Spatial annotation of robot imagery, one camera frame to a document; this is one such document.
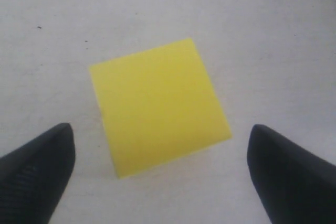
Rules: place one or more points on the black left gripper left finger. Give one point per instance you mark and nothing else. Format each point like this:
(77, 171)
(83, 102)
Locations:
(35, 176)

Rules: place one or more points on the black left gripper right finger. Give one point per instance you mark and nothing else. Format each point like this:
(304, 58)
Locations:
(294, 185)

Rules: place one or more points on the yellow foam cube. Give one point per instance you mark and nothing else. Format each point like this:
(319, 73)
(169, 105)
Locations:
(157, 105)

